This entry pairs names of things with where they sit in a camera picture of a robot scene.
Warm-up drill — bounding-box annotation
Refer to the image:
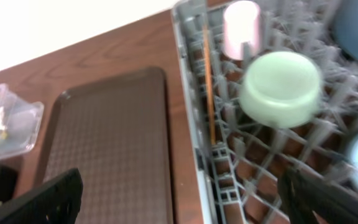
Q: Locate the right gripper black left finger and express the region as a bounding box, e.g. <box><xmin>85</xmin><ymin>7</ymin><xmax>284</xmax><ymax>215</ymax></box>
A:
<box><xmin>0</xmin><ymin>168</ymin><xmax>83</xmax><ymax>224</ymax></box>

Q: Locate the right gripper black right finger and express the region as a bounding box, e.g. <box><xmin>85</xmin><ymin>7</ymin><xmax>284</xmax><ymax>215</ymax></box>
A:
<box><xmin>277</xmin><ymin>168</ymin><xmax>358</xmax><ymax>224</ymax></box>

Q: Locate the mint green bowl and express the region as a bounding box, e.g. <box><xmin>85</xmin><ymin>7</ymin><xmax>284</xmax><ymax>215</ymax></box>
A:
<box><xmin>239</xmin><ymin>51</ymin><xmax>323</xmax><ymax>129</ymax></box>

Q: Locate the pink cup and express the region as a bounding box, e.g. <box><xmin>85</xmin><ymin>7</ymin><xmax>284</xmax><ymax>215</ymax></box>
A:
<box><xmin>223</xmin><ymin>1</ymin><xmax>261</xmax><ymax>60</ymax></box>

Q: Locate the wooden chopstick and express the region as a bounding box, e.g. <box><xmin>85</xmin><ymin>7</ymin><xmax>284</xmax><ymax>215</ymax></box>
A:
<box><xmin>203</xmin><ymin>24</ymin><xmax>216</xmax><ymax>145</ymax></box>

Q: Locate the grey dishwasher rack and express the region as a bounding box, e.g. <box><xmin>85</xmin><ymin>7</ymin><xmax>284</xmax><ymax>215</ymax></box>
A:
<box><xmin>172</xmin><ymin>1</ymin><xmax>358</xmax><ymax>223</ymax></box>

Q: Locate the clear plastic bin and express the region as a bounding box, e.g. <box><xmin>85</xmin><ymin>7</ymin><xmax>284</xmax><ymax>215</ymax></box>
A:
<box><xmin>0</xmin><ymin>83</ymin><xmax>44</xmax><ymax>160</ymax></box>

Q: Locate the brown serving tray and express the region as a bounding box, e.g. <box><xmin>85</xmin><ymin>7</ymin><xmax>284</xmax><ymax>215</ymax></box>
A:
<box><xmin>43</xmin><ymin>67</ymin><xmax>174</xmax><ymax>224</ymax></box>

